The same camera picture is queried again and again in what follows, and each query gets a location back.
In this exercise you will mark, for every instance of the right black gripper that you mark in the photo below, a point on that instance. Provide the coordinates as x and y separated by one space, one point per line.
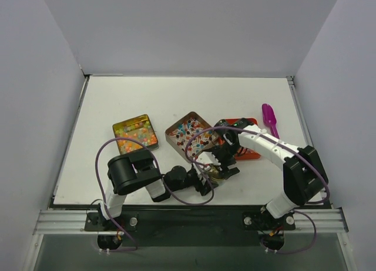
228 164

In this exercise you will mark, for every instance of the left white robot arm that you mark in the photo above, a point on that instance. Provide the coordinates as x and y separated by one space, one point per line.
132 171

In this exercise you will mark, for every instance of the orange tray with lollipops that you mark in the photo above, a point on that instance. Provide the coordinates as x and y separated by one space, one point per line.
242 153

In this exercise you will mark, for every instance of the purple plastic scoop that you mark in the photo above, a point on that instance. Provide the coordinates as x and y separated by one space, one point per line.
269 119

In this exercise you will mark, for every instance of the beige tin with lollipops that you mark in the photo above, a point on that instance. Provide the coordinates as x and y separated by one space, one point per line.
178 135

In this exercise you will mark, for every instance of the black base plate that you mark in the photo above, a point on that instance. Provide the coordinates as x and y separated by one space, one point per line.
187 237

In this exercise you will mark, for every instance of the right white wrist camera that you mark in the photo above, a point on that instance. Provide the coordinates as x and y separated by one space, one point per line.
206 158

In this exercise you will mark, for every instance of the gold tin with star candies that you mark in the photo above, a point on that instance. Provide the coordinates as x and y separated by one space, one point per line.
138 128

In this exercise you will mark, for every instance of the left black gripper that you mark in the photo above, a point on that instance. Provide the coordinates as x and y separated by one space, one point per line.
200 180

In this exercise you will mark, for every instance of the gold jar lid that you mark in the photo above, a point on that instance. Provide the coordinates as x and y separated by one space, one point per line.
214 173

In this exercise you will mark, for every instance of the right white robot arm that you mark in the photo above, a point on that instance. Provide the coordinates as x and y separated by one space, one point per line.
303 172

